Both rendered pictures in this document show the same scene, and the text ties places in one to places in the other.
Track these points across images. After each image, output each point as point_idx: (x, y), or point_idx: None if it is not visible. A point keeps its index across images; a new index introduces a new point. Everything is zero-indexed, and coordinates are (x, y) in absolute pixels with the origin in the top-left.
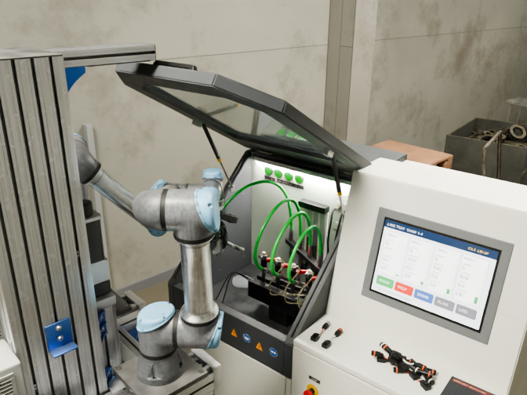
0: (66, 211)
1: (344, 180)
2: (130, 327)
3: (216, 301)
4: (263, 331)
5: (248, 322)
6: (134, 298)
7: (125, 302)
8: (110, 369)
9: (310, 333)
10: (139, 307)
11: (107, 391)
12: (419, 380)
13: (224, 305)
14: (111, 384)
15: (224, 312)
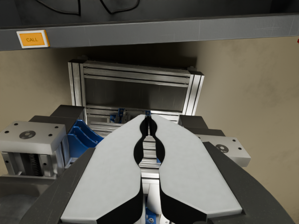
0: None
1: None
2: (66, 148)
3: (108, 26)
4: (251, 37)
5: (212, 36)
6: (26, 150)
7: (48, 186)
8: (149, 222)
9: None
10: (54, 151)
11: (159, 215)
12: None
13: (132, 26)
14: (154, 211)
15: (149, 43)
